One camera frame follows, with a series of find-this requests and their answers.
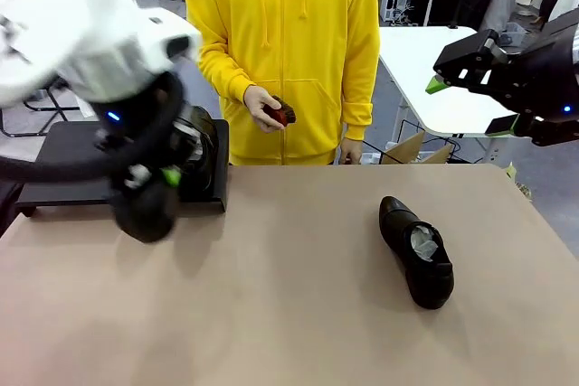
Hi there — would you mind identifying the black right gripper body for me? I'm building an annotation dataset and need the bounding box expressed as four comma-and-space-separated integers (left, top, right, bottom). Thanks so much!
497, 10, 579, 146

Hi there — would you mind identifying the yellow green snack bag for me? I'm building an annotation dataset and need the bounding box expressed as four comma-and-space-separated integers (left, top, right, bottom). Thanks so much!
500, 160, 537, 202

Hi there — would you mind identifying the white paper shoe stuffing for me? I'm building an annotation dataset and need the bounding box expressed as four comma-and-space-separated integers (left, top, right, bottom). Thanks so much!
409, 224, 440, 263
178, 123, 204, 164
122, 163, 154, 192

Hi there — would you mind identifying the brown cardboard box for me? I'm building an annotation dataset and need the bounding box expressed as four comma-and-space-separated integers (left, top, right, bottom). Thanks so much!
381, 129, 455, 166

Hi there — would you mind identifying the white rectangular table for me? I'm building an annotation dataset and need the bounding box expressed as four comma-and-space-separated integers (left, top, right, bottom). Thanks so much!
377, 25, 539, 138

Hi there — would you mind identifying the reddish wooden shoe brush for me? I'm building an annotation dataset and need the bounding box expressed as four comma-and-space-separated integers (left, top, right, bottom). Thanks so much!
262, 94, 299, 128

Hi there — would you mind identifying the person's left hand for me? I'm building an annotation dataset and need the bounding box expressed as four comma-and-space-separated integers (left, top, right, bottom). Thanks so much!
338, 137, 365, 165

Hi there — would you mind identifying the grey storage crate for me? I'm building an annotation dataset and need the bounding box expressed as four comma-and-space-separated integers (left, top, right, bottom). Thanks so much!
498, 21, 529, 47

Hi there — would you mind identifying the white computer case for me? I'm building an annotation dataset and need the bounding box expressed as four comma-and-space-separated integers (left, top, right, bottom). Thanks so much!
382, 0, 412, 24

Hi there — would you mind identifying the yellow hoodie torso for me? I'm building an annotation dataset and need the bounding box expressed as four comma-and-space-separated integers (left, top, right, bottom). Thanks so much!
184, 0, 381, 166

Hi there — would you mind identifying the person's right forearm yellow sleeve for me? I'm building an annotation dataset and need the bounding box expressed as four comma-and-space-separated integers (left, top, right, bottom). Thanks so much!
196, 37, 259, 102

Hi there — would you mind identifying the person's left forearm yellow sleeve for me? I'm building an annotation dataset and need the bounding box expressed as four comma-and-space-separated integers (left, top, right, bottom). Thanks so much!
338, 42, 381, 142

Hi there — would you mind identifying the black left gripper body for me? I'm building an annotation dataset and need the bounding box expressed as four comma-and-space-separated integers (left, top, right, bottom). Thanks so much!
93, 103, 157, 165

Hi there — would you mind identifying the person's right hand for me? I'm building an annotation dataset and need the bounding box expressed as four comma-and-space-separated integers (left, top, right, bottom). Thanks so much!
242, 85, 284, 134

